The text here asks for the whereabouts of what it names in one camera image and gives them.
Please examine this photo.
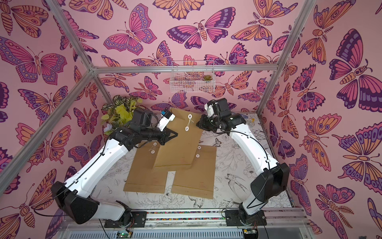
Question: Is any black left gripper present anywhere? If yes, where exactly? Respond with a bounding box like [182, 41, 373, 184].
[141, 126, 179, 146]

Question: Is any brown kraft file bag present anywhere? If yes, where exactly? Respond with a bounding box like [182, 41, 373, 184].
[123, 141, 167, 194]
[171, 145, 217, 199]
[153, 108, 203, 172]

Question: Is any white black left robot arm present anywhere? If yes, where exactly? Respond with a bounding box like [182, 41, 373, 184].
[51, 108, 178, 227]

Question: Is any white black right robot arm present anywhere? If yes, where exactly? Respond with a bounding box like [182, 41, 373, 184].
[197, 98, 290, 225]

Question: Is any small green succulent plant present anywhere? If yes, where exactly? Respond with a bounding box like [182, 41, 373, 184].
[203, 75, 213, 81]

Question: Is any blue white work glove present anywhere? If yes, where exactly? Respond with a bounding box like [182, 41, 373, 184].
[242, 114, 257, 125]

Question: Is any potted green yellow plant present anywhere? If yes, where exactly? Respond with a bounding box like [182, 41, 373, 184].
[101, 95, 143, 135]

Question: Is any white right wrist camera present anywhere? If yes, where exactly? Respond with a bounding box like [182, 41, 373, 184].
[205, 102, 215, 119]

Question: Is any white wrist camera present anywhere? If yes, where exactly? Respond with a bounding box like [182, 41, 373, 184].
[156, 110, 176, 131]
[205, 102, 215, 119]

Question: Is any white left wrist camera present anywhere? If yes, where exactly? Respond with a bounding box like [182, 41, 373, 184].
[156, 110, 176, 131]

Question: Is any white wire wall basket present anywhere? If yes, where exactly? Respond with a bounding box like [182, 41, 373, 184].
[169, 60, 216, 94]

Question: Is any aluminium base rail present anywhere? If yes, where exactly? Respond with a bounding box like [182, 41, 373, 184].
[56, 208, 315, 239]

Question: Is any aluminium cage frame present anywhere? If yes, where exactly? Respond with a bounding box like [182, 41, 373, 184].
[1, 1, 316, 193]

